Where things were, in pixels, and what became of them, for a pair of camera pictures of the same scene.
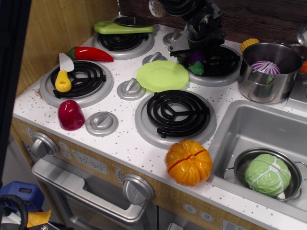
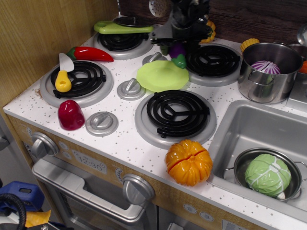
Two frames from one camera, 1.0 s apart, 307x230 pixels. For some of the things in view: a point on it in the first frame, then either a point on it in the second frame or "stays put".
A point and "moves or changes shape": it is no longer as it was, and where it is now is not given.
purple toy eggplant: (196, 60) moves or changes shape
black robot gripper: (203, 28) to (188, 22)
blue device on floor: (33, 195) stays put
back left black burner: (124, 46) stays put
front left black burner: (91, 84) stays put
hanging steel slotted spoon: (157, 8) stays put
